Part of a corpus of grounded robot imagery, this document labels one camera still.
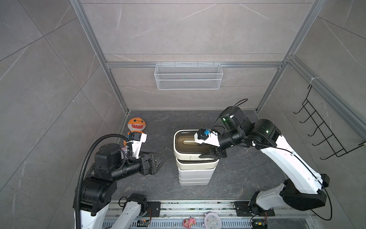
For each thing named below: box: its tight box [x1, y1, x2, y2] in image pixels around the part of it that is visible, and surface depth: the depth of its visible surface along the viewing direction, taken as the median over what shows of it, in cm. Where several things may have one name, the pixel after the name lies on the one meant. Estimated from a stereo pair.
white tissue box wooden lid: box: [178, 177, 211, 184], surface depth 79 cm
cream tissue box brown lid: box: [172, 129, 219, 162], surface depth 58 cm
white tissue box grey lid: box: [177, 166, 216, 179], surface depth 66 cm
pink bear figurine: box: [183, 216, 197, 229], surface depth 70 cm
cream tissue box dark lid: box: [175, 157, 220, 170], surface depth 60 cm
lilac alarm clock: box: [203, 211, 222, 229], surface depth 70 cm
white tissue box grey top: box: [178, 174, 214, 180], surface depth 73 cm
